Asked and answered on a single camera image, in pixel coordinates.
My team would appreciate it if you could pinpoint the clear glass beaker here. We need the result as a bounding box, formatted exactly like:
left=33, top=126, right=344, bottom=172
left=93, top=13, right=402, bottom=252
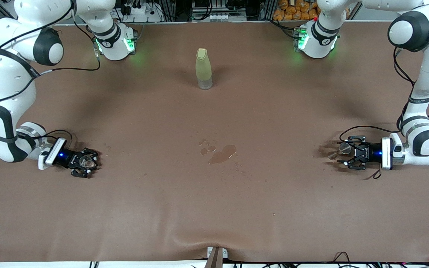
left=79, top=154, right=96, bottom=169

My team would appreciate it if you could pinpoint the steel jigger measuring cup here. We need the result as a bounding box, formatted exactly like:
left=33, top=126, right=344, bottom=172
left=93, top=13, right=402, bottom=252
left=327, top=143, right=352, bottom=161

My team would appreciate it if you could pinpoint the green frosted bottle shaker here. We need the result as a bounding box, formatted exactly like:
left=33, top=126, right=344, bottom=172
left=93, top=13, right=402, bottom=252
left=196, top=48, right=213, bottom=90

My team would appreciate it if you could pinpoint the spilled brown liquid puddle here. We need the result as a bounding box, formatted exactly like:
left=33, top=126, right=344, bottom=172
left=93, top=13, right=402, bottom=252
left=208, top=144, right=237, bottom=165

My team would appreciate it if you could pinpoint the brown table mat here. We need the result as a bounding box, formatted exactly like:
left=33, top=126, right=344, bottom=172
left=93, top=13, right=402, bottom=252
left=0, top=20, right=429, bottom=263

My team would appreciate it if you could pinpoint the orange packets pile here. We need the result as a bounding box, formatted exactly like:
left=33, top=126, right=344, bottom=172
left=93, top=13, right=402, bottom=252
left=273, top=0, right=321, bottom=21

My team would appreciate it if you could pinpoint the white power strip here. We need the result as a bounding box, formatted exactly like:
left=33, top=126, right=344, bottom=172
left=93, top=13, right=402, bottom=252
left=120, top=2, right=163, bottom=23

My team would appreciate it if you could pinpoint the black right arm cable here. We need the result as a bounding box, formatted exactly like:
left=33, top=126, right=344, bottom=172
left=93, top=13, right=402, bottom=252
left=0, top=0, right=101, bottom=149

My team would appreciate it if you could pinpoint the metal table edge bracket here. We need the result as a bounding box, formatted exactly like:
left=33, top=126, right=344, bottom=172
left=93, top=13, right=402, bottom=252
left=207, top=246, right=228, bottom=268

